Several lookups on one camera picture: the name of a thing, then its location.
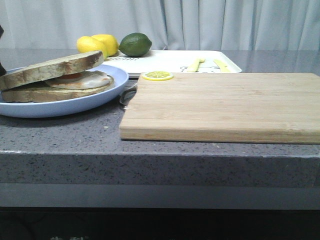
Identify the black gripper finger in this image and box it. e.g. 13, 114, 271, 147
0, 25, 7, 76

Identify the toast bread slice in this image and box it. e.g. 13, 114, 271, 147
0, 50, 104, 91
1, 75, 115, 103

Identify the light blue round plate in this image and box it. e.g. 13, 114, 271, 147
0, 64, 129, 118

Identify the white rectangular tray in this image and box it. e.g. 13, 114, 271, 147
103, 50, 242, 78

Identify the fried egg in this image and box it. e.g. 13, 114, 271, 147
44, 70, 114, 90

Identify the front yellow lemon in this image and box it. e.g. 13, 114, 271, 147
76, 36, 109, 59

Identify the rear yellow lemon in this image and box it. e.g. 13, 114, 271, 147
91, 34, 119, 57

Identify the metal spoon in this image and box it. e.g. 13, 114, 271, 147
119, 83, 138, 110

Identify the green lime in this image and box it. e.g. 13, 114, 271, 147
119, 32, 152, 57

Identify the yellow lemon slice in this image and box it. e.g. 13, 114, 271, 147
141, 70, 174, 81

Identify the yellow plastic fork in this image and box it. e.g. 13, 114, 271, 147
186, 57, 205, 73

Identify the white curtain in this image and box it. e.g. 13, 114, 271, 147
0, 0, 320, 51

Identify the yellow plastic knife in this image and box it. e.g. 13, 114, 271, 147
213, 59, 231, 73

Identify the wooden cutting board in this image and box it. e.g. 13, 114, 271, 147
119, 73, 320, 144

